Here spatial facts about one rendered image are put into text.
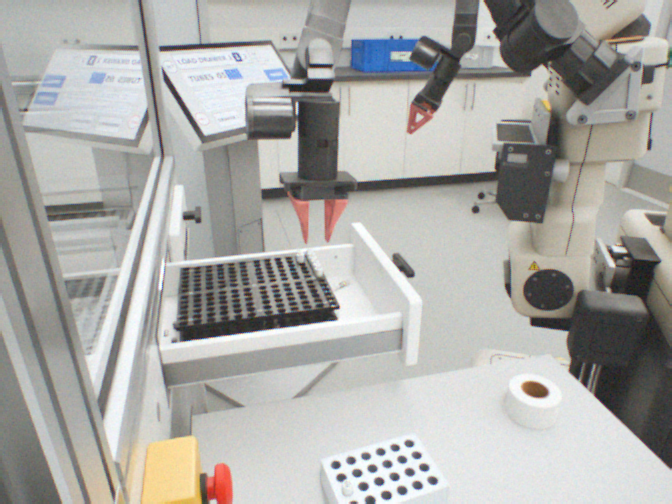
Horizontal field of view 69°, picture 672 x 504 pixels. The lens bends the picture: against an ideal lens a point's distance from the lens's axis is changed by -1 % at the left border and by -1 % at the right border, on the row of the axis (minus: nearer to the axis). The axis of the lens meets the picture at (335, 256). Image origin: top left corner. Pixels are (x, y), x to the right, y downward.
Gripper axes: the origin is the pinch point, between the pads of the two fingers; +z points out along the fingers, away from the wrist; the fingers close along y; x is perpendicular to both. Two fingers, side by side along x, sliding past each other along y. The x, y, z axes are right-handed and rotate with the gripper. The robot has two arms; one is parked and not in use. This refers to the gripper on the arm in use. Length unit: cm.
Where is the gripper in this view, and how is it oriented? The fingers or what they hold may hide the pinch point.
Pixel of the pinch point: (316, 236)
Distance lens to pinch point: 74.0
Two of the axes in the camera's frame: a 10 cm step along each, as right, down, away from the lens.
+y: 9.7, -0.6, 2.4
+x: -2.4, -3.7, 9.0
